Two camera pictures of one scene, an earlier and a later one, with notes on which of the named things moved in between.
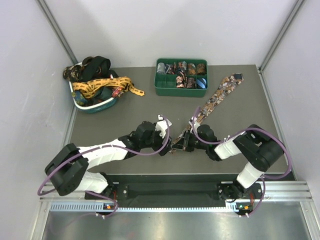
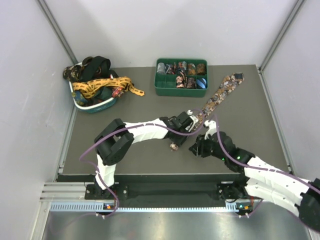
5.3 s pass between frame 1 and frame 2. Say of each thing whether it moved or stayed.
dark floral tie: stayed
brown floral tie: stayed
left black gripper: moved
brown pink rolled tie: stayed
